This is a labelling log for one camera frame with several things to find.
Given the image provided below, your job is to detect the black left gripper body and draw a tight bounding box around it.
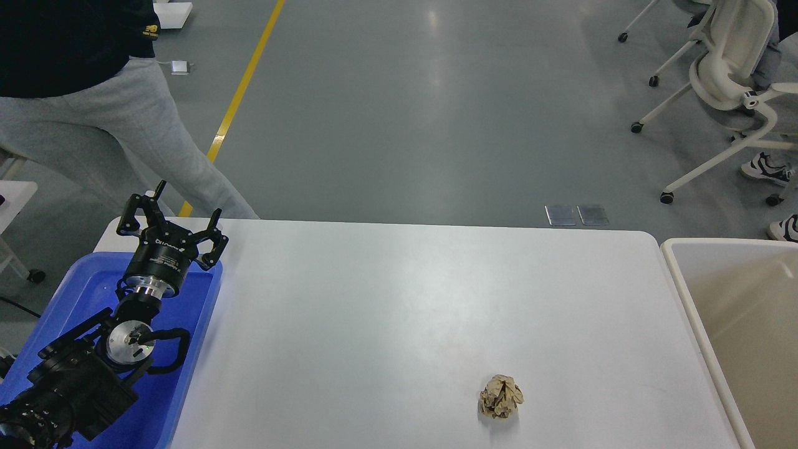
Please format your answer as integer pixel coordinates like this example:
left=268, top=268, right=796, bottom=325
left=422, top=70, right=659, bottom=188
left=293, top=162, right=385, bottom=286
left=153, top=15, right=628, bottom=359
left=123, top=226, right=202, bottom=298

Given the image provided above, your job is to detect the right metal floor plate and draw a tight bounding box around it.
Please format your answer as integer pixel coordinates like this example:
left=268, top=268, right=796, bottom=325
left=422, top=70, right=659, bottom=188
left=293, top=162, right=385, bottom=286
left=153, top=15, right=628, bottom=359
left=577, top=205, right=609, bottom=226

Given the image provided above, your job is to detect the white foam block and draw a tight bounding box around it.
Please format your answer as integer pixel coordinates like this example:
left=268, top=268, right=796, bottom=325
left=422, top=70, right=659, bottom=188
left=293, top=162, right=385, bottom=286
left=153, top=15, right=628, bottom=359
left=152, top=1, right=194, bottom=29

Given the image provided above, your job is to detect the white office chair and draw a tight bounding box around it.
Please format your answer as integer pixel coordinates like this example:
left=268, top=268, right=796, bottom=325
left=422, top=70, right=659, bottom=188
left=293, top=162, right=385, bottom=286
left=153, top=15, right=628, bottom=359
left=631, top=1, right=796, bottom=204

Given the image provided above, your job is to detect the white floor power adapter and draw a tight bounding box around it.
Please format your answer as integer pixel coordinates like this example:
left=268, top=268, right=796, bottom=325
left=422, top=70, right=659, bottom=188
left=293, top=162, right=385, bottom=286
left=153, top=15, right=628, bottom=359
left=161, top=60, right=194, bottom=75

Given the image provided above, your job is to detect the left metal floor plate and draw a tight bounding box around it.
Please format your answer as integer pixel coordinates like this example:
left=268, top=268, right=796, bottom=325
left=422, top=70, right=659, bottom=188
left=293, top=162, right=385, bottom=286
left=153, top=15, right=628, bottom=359
left=545, top=205, right=577, bottom=227

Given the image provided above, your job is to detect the blue plastic bin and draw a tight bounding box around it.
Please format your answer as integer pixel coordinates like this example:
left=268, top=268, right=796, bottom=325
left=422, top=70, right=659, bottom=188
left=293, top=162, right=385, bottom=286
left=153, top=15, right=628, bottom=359
left=0, top=251, right=224, bottom=449

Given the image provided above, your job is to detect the beige plastic bin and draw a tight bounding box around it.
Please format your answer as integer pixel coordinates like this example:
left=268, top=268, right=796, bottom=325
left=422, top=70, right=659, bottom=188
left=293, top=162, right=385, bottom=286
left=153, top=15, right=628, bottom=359
left=661, top=238, right=797, bottom=448

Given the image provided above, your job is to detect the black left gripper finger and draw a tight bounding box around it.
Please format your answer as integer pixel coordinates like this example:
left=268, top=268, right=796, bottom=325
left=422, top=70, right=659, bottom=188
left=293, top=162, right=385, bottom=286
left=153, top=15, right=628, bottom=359
left=185, top=209, right=229, bottom=271
left=117, top=181, right=168, bottom=241

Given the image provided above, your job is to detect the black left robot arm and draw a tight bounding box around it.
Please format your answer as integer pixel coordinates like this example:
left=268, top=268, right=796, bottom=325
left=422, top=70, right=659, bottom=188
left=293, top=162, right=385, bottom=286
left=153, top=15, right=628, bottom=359
left=2, top=181, right=228, bottom=448

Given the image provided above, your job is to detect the person in grey trousers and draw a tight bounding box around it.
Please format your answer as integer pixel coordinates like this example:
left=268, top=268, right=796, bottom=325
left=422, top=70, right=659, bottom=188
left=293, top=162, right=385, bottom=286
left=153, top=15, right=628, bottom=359
left=1, top=1, right=257, bottom=219

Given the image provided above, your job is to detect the metal floor plate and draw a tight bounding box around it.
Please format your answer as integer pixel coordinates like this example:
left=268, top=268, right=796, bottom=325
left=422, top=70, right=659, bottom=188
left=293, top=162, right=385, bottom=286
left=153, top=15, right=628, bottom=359
left=577, top=205, right=609, bottom=226
left=545, top=205, right=577, bottom=227

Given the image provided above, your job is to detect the white side table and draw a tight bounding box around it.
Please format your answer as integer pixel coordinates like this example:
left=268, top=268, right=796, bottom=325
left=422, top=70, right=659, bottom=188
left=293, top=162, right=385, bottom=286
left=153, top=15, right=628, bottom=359
left=1, top=181, right=46, bottom=284

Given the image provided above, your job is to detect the crumpled brown paper ball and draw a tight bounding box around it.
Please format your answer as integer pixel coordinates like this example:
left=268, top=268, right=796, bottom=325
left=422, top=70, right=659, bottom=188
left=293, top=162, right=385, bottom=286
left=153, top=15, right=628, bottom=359
left=477, top=374, right=525, bottom=420

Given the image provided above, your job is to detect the seated person in white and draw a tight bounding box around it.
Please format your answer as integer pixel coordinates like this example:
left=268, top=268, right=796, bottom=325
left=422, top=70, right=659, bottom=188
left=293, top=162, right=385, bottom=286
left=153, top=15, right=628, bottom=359
left=740, top=1, right=797, bottom=243

